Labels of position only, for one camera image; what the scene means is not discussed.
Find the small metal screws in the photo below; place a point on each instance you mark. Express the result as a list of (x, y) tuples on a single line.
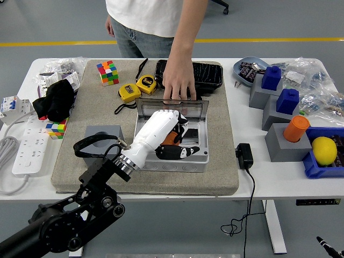
[(237, 84)]

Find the dark printed packet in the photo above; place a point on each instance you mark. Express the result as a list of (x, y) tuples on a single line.
[(245, 64), (247, 73)]

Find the person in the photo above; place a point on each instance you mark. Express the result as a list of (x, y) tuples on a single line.
[(147, 16)]

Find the person's right hand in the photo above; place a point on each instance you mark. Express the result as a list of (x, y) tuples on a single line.
[(110, 27)]

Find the orange cylinder battery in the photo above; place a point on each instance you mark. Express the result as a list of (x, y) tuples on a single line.
[(295, 129), (169, 139)]

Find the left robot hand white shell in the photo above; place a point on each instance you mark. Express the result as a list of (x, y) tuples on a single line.
[(150, 131)]

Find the grey block holder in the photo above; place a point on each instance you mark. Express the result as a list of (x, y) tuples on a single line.
[(258, 96), (271, 115)]

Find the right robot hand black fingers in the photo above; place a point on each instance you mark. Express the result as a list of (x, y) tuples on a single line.
[(329, 250)]

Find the dark packets stack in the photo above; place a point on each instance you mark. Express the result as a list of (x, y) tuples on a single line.
[(340, 142)]

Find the blue-grey dish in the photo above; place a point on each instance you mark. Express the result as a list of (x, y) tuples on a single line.
[(237, 72)]

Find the yellow lemon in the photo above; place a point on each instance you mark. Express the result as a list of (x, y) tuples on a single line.
[(324, 150)]

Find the grey-brown mat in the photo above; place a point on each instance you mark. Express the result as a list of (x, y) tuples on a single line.
[(220, 166)]

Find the white table leg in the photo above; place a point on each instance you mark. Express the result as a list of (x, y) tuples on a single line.
[(275, 228), (80, 250)]

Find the small green connector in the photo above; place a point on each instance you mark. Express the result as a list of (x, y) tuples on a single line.
[(302, 112)]

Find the black plastic tray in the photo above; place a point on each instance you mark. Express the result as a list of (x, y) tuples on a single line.
[(209, 75)]

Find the black power adapter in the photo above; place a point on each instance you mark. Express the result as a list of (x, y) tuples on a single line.
[(245, 157)]

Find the black table control panel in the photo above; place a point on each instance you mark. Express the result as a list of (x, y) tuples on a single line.
[(318, 202)]

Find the grey electrical box clear lid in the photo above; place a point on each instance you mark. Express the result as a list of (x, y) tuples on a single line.
[(199, 161)]

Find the person's left forearm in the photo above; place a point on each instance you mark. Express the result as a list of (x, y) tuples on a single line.
[(188, 29)]

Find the yellow tape measure plain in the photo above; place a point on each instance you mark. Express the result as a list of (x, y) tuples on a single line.
[(129, 92)]

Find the clear bag of screws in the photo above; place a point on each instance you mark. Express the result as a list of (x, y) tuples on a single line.
[(67, 65)]

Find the black office chair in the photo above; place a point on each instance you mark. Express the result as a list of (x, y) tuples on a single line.
[(225, 10)]

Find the blue block battery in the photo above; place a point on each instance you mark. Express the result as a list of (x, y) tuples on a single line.
[(287, 102), (271, 78)]

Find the black cloth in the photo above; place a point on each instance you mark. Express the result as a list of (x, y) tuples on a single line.
[(57, 99)]

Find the clear bag of small parts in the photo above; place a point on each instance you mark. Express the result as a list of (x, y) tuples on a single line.
[(303, 72), (328, 103)]

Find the yellow tape measure printed 5m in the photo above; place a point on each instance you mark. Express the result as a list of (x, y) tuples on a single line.
[(147, 84)]

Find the person's left hand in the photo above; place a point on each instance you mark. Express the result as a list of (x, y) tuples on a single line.
[(178, 78)]

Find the white power strip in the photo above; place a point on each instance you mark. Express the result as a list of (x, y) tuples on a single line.
[(31, 150)]

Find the grey block with round hole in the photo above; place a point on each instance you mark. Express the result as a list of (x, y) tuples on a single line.
[(282, 150), (113, 131)]

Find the blue plastic bin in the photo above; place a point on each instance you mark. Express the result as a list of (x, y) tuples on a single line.
[(313, 168)]

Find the colourful puzzle cube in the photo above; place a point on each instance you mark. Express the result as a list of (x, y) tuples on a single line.
[(108, 73), (56, 130)]

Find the white circuit breaker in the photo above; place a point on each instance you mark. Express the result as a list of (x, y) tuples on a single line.
[(16, 110)]

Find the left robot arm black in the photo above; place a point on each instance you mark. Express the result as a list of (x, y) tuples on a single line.
[(80, 212)]

